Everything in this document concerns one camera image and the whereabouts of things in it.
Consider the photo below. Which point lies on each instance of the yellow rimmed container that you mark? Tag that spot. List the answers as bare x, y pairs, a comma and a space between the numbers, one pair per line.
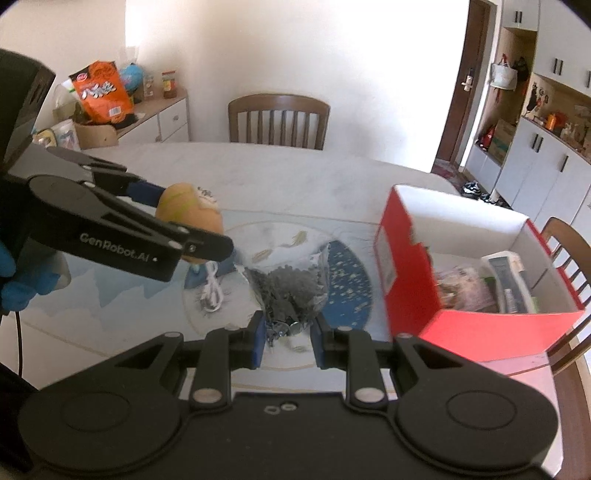
41, 138

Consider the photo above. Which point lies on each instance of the white wall cabinet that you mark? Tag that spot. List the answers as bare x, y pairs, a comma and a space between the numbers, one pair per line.
545, 166

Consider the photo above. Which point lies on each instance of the orange snack bag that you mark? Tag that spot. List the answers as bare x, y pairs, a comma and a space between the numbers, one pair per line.
104, 94

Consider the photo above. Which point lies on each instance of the white sideboard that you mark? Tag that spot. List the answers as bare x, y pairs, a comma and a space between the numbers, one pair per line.
171, 120

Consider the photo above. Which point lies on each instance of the blue globe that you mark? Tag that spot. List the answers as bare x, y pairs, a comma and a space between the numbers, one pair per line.
131, 81

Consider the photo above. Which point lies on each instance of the red sauce jar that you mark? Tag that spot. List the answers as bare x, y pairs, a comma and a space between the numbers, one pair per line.
169, 85

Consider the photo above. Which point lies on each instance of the red cardboard box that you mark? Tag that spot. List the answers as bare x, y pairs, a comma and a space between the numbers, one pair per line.
406, 286

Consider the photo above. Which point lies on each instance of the white hanging bag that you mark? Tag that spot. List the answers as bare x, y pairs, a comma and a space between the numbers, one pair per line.
503, 76

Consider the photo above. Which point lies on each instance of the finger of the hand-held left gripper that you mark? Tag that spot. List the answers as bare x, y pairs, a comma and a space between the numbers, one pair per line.
106, 230
111, 177

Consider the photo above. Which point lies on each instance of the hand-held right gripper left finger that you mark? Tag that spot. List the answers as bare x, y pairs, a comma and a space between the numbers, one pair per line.
256, 339

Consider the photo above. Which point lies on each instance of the light wooden chair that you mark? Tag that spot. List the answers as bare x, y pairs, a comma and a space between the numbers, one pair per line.
97, 136

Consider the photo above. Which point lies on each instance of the brown door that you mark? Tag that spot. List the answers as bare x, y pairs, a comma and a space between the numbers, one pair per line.
461, 129

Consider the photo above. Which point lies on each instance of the printed canister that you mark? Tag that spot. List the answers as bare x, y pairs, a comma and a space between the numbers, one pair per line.
64, 136

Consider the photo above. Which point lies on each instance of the white marble desktop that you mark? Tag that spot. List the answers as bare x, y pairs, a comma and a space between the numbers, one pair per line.
323, 184

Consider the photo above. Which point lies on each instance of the clear bag of dark screws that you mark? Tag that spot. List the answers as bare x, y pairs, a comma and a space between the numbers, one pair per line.
288, 286

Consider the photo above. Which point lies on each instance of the pair of shoes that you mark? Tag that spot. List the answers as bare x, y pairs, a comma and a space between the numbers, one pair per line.
472, 188

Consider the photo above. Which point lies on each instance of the person's left hand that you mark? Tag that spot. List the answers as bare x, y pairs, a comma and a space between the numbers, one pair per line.
23, 293

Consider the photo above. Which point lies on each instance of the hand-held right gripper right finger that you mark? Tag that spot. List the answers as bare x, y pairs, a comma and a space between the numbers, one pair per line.
318, 341

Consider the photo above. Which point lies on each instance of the red bag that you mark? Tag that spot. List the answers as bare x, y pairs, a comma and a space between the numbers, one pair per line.
485, 138

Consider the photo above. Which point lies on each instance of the yellow plush toy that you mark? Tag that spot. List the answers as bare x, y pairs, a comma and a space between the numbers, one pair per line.
189, 207

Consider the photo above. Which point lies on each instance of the fish print table mat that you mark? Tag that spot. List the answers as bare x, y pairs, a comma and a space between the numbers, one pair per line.
138, 314

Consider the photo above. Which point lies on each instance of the brown wooden chair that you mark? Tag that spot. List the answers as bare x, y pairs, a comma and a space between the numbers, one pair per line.
570, 277
277, 120

